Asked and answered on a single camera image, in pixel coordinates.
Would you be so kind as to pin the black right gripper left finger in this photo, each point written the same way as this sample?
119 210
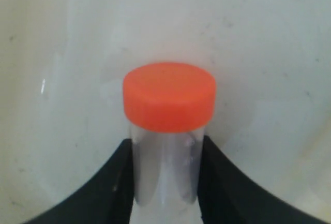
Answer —
106 198

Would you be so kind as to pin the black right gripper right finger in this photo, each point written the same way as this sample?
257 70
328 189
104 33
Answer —
227 195

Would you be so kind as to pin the cream plastic bin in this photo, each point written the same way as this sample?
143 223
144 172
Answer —
63 63

